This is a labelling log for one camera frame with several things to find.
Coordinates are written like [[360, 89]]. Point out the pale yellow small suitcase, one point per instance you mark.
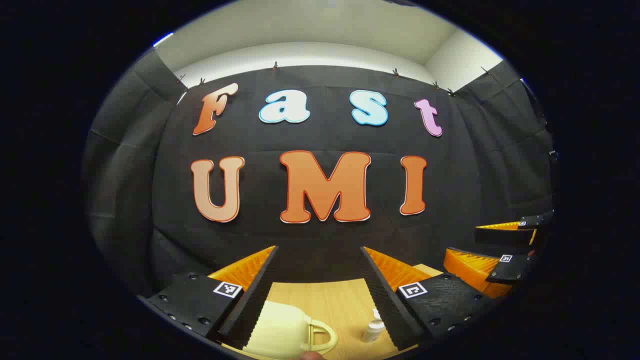
[[280, 330]]

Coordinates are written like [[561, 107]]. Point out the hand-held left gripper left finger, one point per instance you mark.
[[255, 300]]

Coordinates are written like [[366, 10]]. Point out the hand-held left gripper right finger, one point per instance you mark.
[[385, 305]]

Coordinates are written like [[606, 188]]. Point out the white pump bottle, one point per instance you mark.
[[373, 330]]

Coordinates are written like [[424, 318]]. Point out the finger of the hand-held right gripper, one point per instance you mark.
[[505, 236], [510, 270]]

